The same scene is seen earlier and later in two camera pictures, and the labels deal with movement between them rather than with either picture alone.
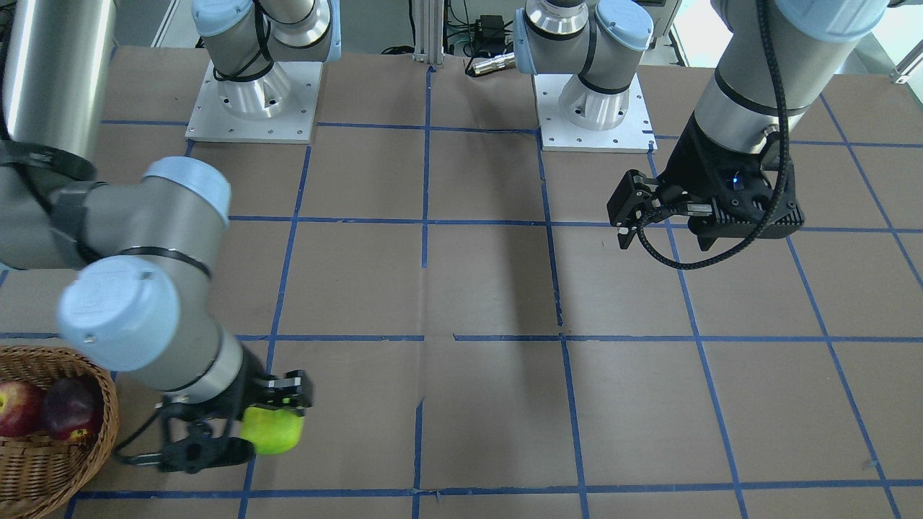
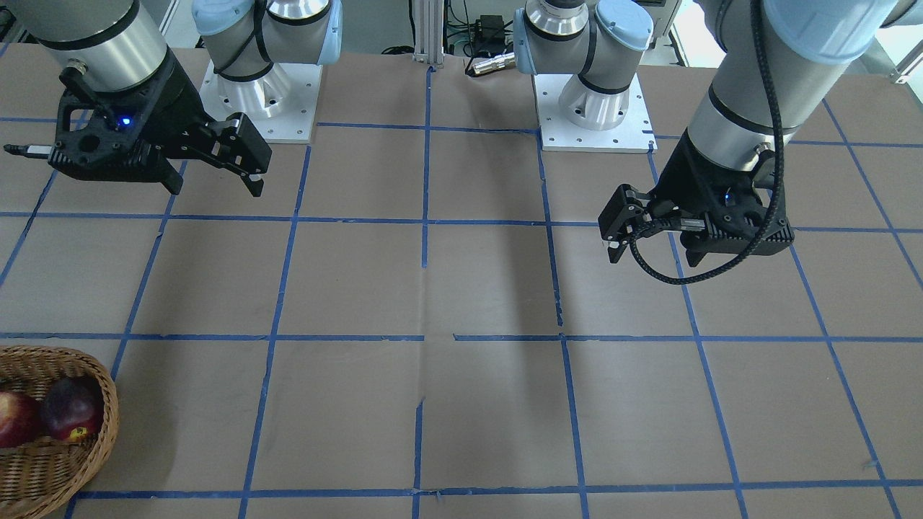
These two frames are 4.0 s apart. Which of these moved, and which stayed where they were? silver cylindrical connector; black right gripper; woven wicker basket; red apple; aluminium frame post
Moved: red apple; black right gripper
Stayed: silver cylindrical connector; woven wicker basket; aluminium frame post
